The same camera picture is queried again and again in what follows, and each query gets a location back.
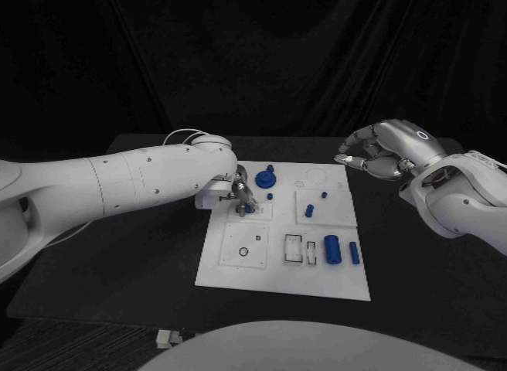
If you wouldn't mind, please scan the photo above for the large blue cylinder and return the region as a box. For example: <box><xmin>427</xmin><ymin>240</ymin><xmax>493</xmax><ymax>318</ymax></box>
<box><xmin>323</xmin><ymin>234</ymin><xmax>343</xmax><ymax>265</ymax></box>

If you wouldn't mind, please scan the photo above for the white plastic bracket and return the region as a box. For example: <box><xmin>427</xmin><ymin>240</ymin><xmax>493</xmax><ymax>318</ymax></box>
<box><xmin>156</xmin><ymin>329</ymin><xmax>186</xmax><ymax>349</ymax></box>

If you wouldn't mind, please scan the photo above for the white task board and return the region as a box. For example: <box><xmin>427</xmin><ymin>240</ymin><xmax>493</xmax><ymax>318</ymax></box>
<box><xmin>195</xmin><ymin>160</ymin><xmax>372</xmax><ymax>302</ymax></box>

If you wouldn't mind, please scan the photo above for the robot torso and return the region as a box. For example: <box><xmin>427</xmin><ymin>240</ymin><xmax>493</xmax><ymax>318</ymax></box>
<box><xmin>137</xmin><ymin>320</ymin><xmax>489</xmax><ymax>371</ymax></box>

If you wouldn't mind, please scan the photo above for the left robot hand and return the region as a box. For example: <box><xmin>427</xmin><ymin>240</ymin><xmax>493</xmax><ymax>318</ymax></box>
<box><xmin>219</xmin><ymin>164</ymin><xmax>261</xmax><ymax>218</ymax></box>

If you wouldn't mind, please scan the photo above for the blue gear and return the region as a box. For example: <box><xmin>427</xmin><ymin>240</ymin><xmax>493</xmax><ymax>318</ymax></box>
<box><xmin>254</xmin><ymin>170</ymin><xmax>280</xmax><ymax>189</ymax></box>

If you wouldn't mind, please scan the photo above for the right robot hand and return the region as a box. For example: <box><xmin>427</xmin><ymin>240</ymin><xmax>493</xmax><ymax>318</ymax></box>
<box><xmin>333</xmin><ymin>118</ymin><xmax>450</xmax><ymax>181</ymax></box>

